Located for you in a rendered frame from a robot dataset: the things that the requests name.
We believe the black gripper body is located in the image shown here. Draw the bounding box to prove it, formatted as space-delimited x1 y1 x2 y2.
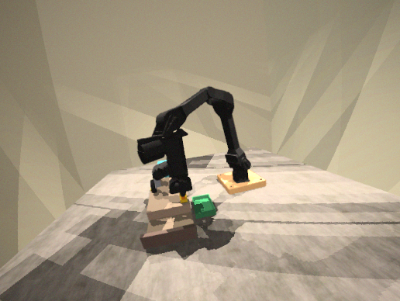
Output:
166 153 192 194

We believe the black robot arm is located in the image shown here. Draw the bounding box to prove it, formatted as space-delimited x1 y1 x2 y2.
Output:
137 87 251 183

